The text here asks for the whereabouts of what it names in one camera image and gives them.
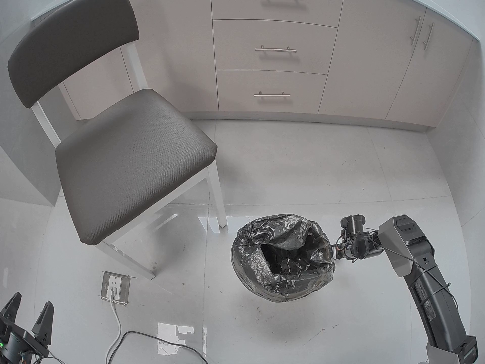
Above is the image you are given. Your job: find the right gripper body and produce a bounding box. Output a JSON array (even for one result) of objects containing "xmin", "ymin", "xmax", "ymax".
[{"xmin": 330, "ymin": 243, "xmax": 354, "ymax": 261}]

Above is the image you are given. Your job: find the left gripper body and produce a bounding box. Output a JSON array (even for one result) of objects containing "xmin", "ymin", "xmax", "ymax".
[{"xmin": 0, "ymin": 317, "xmax": 49, "ymax": 364}]

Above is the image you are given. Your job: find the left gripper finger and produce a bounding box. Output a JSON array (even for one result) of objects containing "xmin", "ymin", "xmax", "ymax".
[
  {"xmin": 31, "ymin": 301, "xmax": 54, "ymax": 356},
  {"xmin": 0, "ymin": 293, "xmax": 22, "ymax": 330}
]

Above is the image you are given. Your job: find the black plastic bag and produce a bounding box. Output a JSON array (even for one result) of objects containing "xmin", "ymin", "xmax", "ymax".
[{"xmin": 231, "ymin": 213, "xmax": 337, "ymax": 303}]

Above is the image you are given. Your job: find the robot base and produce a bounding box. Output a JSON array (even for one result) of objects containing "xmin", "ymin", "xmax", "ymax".
[{"xmin": 425, "ymin": 336, "xmax": 479, "ymax": 364}]

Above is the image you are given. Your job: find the grey chair with white legs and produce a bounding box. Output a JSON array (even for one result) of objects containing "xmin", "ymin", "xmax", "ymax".
[{"xmin": 8, "ymin": 0, "xmax": 228, "ymax": 281}]

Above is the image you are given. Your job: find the beige cabinet with drawers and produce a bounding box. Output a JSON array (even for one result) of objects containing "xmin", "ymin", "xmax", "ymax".
[{"xmin": 30, "ymin": 0, "xmax": 481, "ymax": 132}]

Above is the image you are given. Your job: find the black cable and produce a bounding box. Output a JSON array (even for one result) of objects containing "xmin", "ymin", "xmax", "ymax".
[
  {"xmin": 112, "ymin": 330, "xmax": 210, "ymax": 364},
  {"xmin": 363, "ymin": 228, "xmax": 454, "ymax": 311}
]

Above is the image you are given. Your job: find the white cable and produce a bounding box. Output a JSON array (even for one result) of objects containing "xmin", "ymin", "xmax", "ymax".
[{"xmin": 105, "ymin": 286, "xmax": 123, "ymax": 364}]

